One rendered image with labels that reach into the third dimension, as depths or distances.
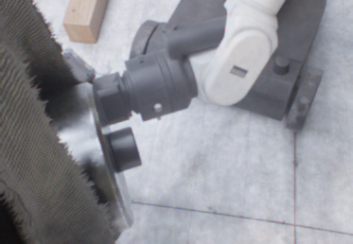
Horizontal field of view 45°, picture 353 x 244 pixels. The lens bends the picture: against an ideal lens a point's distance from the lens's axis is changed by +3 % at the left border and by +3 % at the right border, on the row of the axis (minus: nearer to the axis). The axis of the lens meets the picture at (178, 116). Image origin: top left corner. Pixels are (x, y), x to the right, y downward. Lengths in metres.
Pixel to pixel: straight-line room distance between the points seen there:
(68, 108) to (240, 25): 0.26
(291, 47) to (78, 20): 0.75
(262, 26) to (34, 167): 0.37
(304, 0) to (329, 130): 0.43
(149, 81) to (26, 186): 0.32
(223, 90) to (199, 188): 0.76
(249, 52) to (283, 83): 0.70
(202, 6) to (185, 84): 0.93
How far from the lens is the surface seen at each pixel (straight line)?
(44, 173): 0.26
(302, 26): 1.42
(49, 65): 0.38
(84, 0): 1.64
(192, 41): 0.54
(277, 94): 1.23
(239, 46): 0.52
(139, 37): 1.35
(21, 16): 0.32
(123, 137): 0.38
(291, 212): 1.28
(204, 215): 1.26
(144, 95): 0.53
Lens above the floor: 1.20
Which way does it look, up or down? 60 degrees down
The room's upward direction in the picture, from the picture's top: 7 degrees counter-clockwise
